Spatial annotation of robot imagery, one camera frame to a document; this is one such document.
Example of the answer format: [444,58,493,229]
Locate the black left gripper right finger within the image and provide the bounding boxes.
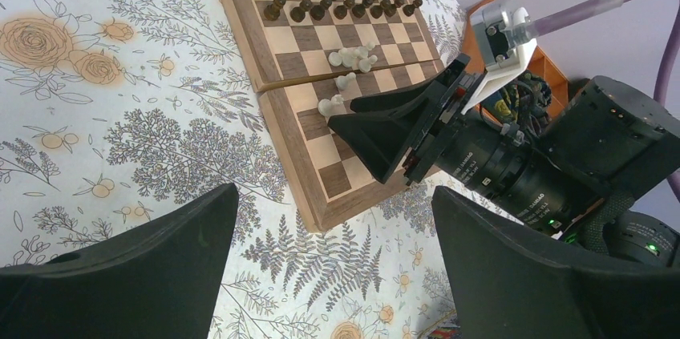
[431,186,679,338]

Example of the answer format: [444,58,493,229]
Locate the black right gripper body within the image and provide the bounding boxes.
[403,54,485,186]

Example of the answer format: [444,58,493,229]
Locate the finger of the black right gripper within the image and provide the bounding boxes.
[328,97,433,184]
[350,79,441,114]

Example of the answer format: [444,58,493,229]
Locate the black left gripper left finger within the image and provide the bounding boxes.
[1,184,239,338]

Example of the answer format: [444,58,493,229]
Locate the white chess pawn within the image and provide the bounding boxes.
[334,72,357,91]

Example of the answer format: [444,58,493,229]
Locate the white chess queen piece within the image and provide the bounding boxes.
[318,95,345,117]

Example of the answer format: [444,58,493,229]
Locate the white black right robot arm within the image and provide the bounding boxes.
[328,54,679,268]

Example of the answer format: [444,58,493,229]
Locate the wooden chess board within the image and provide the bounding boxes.
[221,0,443,232]

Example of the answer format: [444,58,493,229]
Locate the white pawn cluster piece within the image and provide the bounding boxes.
[354,41,376,59]
[358,54,378,73]
[328,48,346,67]
[339,47,361,69]

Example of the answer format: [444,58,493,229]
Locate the orange compartment tray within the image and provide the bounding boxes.
[461,0,569,119]

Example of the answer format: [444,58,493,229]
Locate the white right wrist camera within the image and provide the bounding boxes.
[461,0,538,114]

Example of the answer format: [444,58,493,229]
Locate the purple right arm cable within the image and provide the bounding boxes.
[531,0,680,202]

